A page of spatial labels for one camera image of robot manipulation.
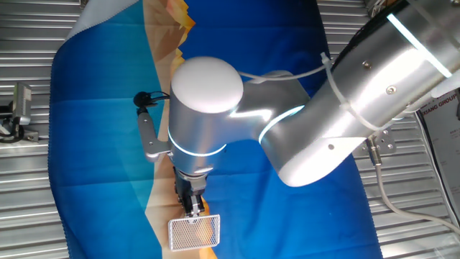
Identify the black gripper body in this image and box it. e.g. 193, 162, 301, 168
173, 167, 208, 206

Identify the white mesh goal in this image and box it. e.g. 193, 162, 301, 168
167, 214, 221, 252

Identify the blue landscape print cloth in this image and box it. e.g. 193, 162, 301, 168
47, 0, 384, 259

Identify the black clamp tool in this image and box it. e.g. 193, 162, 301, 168
0, 104, 40, 144

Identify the white printed cardboard box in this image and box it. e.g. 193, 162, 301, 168
418, 88, 460, 217

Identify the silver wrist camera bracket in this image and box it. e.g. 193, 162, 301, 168
136, 107, 173, 163

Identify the long black cable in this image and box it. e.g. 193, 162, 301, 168
149, 90, 172, 104

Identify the black round cable plug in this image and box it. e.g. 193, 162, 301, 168
132, 91, 159, 109

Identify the white cable tie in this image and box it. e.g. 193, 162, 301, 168
319, 52, 396, 132

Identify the metal cable connector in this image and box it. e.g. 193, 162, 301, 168
365, 138, 384, 167

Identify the silver camera on stand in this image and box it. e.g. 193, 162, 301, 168
12, 82, 32, 126

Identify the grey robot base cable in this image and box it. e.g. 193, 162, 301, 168
373, 163, 460, 235

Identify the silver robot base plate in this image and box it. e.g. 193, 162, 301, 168
354, 127, 397, 158

